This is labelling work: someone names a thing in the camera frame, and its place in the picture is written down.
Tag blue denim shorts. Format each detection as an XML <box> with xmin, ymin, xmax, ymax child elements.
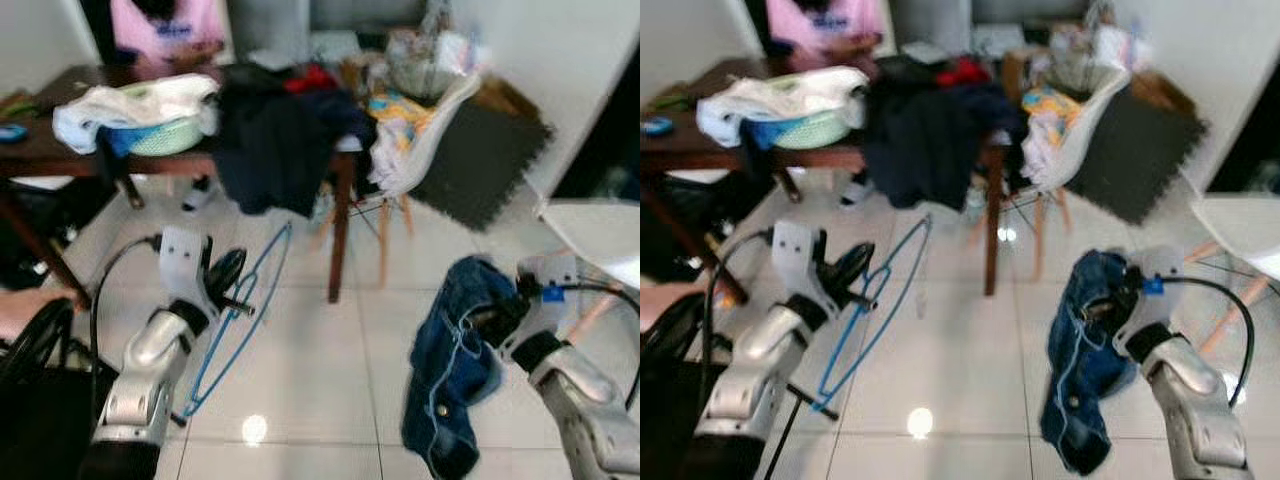
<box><xmin>400</xmin><ymin>256</ymin><xmax>523</xmax><ymax>479</ymax></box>
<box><xmin>1038</xmin><ymin>250</ymin><xmax>1136</xmax><ymax>476</ymax></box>

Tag pale green laundry basket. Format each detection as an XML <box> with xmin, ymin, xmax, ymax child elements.
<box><xmin>128</xmin><ymin>118</ymin><xmax>206</xmax><ymax>158</ymax></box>
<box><xmin>775</xmin><ymin>110</ymin><xmax>851</xmax><ymax>151</ymax></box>

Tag person in pink shirt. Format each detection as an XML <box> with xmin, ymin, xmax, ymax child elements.
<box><xmin>108</xmin><ymin>0</ymin><xmax>229</xmax><ymax>71</ymax></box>
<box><xmin>765</xmin><ymin>0</ymin><xmax>886</xmax><ymax>66</ymax></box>

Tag black foam mat tile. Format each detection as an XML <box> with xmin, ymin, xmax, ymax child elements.
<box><xmin>413</xmin><ymin>98</ymin><xmax>554</xmax><ymax>233</ymax></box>
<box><xmin>1065</xmin><ymin>85</ymin><xmax>1209</xmax><ymax>226</ymax></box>

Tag blue plastic clothes hanger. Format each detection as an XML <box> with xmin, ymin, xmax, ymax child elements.
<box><xmin>183</xmin><ymin>222</ymin><xmax>294</xmax><ymax>419</ymax></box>
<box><xmin>815</xmin><ymin>215</ymin><xmax>933</xmax><ymax>413</ymax></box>

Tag small red cloth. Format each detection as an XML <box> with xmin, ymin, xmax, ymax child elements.
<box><xmin>935</xmin><ymin>58</ymin><xmax>993</xmax><ymax>86</ymax></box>
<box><xmin>285</xmin><ymin>65</ymin><xmax>339</xmax><ymax>93</ymax></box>

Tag white plastic chair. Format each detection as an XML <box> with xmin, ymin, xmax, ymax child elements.
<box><xmin>320</xmin><ymin>70</ymin><xmax>483</xmax><ymax>286</ymax></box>
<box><xmin>1190</xmin><ymin>190</ymin><xmax>1280</xmax><ymax>351</ymax></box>
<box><xmin>538</xmin><ymin>198</ymin><xmax>641</xmax><ymax>346</ymax></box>
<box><xmin>1000</xmin><ymin>65</ymin><xmax>1136</xmax><ymax>281</ymax></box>

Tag white shirt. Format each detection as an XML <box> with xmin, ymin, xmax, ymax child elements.
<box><xmin>52</xmin><ymin>73</ymin><xmax>221</xmax><ymax>156</ymax></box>
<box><xmin>695</xmin><ymin>65</ymin><xmax>871</xmax><ymax>151</ymax></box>

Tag yellow blue cloth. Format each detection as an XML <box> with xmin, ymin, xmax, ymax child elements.
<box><xmin>1022</xmin><ymin>85</ymin><xmax>1081</xmax><ymax>126</ymax></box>
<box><xmin>368</xmin><ymin>92</ymin><xmax>433</xmax><ymax>131</ymax></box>

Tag blue teal cloth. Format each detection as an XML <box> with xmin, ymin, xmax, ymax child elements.
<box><xmin>100</xmin><ymin>125</ymin><xmax>146</xmax><ymax>156</ymax></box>
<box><xmin>745</xmin><ymin>120</ymin><xmax>791</xmax><ymax>151</ymax></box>

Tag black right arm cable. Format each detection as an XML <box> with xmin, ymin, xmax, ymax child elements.
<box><xmin>1150</xmin><ymin>278</ymin><xmax>1256</xmax><ymax>406</ymax></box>
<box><xmin>545</xmin><ymin>280</ymin><xmax>641</xmax><ymax>401</ymax></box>

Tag dark wooden table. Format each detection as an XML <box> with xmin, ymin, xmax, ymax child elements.
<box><xmin>640</xmin><ymin>58</ymin><xmax>1006</xmax><ymax>301</ymax></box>
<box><xmin>0</xmin><ymin>62</ymin><xmax>361</xmax><ymax>306</ymax></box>

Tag brown cardboard box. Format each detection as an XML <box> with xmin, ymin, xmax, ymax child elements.
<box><xmin>1130</xmin><ymin>70</ymin><xmax>1201</xmax><ymax>116</ymax></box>
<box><xmin>470</xmin><ymin>75</ymin><xmax>546</xmax><ymax>126</ymax></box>

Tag dark navy garment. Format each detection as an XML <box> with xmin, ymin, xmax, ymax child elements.
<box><xmin>862</xmin><ymin>80</ymin><xmax>1021</xmax><ymax>211</ymax></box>
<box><xmin>213</xmin><ymin>88</ymin><xmax>379</xmax><ymax>219</ymax></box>

